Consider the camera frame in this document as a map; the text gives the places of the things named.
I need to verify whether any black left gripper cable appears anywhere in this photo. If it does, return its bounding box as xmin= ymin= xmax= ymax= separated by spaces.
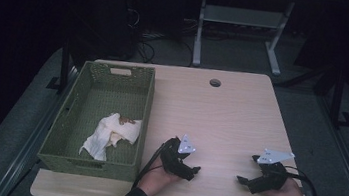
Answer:
xmin=132 ymin=137 xmax=172 ymax=193

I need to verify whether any black metal stand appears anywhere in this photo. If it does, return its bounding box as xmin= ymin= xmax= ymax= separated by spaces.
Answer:
xmin=327 ymin=68 xmax=349 ymax=129
xmin=45 ymin=37 xmax=74 ymax=94

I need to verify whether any tangle of floor cables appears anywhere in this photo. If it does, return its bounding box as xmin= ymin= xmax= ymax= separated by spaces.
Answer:
xmin=123 ymin=8 xmax=204 ymax=70

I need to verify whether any white metal desk frame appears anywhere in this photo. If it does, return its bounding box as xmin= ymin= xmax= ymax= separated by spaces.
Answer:
xmin=179 ymin=0 xmax=344 ymax=84

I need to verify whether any green woven plastic basket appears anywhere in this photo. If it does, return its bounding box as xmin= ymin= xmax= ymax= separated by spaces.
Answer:
xmin=35 ymin=54 xmax=158 ymax=185

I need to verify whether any person's left hand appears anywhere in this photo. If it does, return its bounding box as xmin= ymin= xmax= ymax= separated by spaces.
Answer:
xmin=134 ymin=132 xmax=190 ymax=196

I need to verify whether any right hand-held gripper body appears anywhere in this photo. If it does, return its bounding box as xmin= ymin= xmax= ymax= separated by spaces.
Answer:
xmin=247 ymin=146 xmax=297 ymax=196

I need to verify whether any white cloth with brown stain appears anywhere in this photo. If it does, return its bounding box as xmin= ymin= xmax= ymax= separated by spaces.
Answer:
xmin=78 ymin=108 xmax=144 ymax=166

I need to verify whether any grey round table grommet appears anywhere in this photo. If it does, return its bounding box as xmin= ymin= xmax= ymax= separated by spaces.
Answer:
xmin=208 ymin=77 xmax=223 ymax=89

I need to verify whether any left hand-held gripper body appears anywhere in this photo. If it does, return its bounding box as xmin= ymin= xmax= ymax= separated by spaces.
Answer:
xmin=157 ymin=131 xmax=200 ymax=182

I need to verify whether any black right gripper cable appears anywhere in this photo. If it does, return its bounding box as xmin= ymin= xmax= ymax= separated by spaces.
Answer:
xmin=279 ymin=165 xmax=330 ymax=196

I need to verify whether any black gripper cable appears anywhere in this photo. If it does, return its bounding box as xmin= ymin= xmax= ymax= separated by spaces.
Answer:
xmin=132 ymin=137 xmax=172 ymax=193
xmin=279 ymin=165 xmax=330 ymax=196

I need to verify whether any dark cabinet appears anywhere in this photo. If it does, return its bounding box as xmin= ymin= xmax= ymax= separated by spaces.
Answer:
xmin=66 ymin=0 xmax=146 ymax=66

